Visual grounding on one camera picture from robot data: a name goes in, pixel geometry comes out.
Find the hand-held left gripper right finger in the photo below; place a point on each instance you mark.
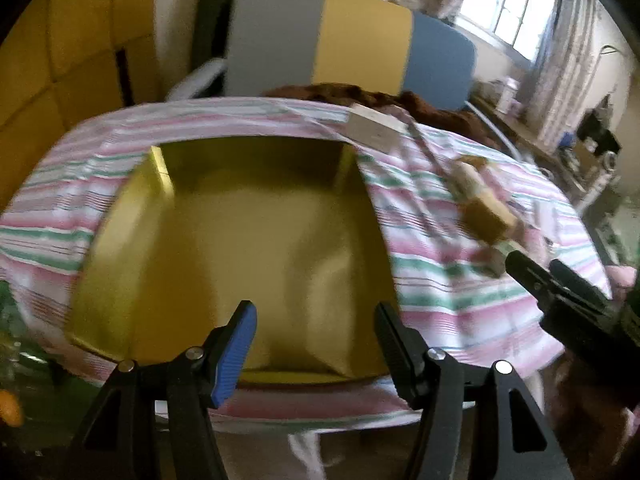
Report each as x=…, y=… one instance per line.
x=397, y=355

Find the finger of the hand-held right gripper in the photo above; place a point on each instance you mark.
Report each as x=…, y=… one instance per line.
x=532, y=277
x=580, y=287

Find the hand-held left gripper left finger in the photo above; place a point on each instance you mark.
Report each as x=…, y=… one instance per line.
x=235, y=355

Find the yellow plush toy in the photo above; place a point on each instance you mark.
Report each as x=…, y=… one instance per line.
x=487, y=217

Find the gold box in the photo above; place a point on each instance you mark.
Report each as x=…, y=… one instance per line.
x=240, y=240

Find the person's right forearm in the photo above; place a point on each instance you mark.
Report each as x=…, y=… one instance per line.
x=592, y=405

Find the pink blanket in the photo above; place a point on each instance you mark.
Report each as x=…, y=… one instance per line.
x=622, y=282

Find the pink green striped cloth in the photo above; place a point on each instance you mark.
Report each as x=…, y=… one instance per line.
x=440, y=280

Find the crumpled yellow cloth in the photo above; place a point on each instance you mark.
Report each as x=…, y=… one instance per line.
x=472, y=164

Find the wooden desk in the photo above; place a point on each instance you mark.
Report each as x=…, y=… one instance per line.
x=530, y=132

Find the black appliance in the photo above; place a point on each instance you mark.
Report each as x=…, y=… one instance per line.
x=597, y=132

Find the patterned curtain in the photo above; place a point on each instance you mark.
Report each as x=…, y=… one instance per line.
x=562, y=60

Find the orange fruit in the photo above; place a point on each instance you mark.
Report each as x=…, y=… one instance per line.
x=7, y=406

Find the window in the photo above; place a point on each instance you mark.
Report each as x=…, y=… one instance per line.
x=505, y=2

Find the black rolled mat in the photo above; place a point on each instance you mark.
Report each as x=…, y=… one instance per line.
x=212, y=20

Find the wooden wardrobe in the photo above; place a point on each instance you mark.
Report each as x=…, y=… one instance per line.
x=65, y=45

